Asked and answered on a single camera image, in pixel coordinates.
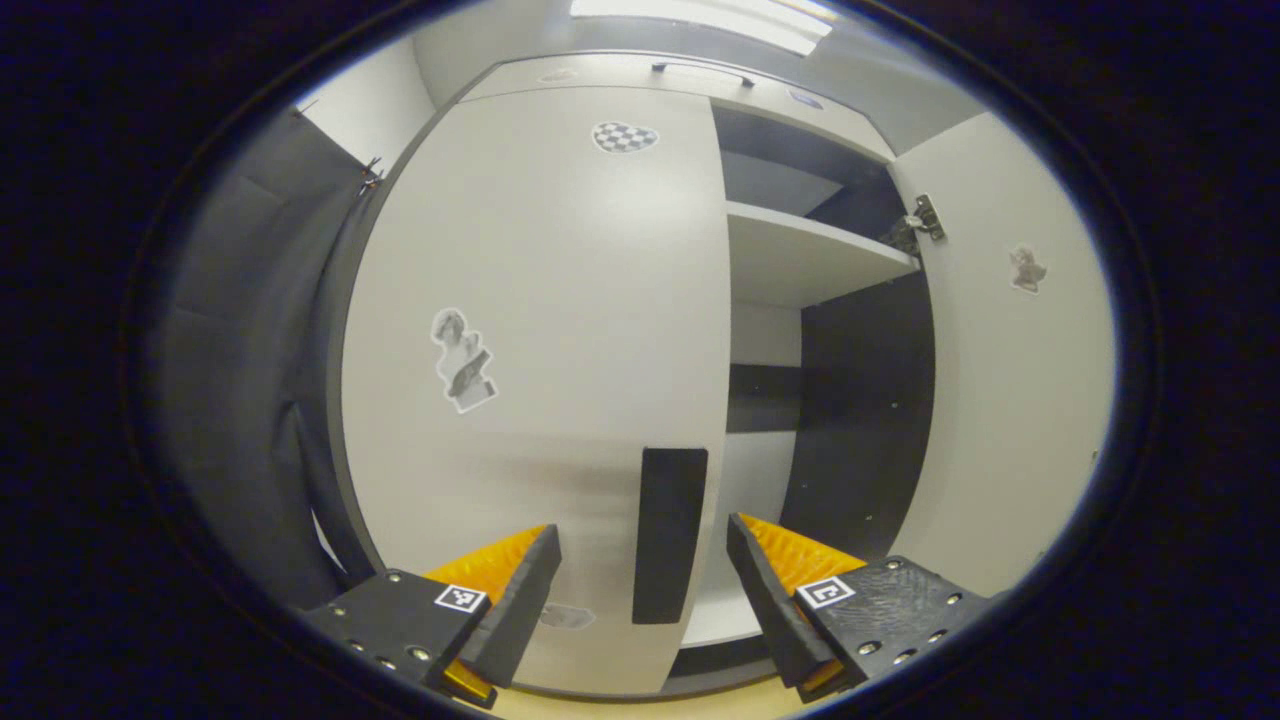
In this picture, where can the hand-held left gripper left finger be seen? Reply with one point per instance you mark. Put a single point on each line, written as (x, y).
(520, 610)

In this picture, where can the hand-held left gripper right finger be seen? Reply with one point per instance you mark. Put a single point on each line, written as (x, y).
(765, 600)

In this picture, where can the grey double-door shoe cabinet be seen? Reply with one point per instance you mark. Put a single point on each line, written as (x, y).
(860, 420)

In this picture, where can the cabinet door with box stickers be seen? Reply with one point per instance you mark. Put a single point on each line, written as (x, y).
(1000, 400)

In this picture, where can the cabinet door with checkered sticker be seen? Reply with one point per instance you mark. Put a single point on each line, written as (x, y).
(560, 300)

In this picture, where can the white cabinet shelf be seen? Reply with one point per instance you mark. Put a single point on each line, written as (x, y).
(800, 255)

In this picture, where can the metal door hinge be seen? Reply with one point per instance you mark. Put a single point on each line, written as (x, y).
(920, 222)

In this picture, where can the grey cabinet drawer front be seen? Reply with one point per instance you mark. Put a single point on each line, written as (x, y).
(600, 72)

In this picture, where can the black backdrop cloth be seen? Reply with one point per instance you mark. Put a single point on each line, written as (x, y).
(240, 380)

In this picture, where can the large ceiling light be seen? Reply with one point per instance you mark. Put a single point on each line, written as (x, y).
(700, 20)

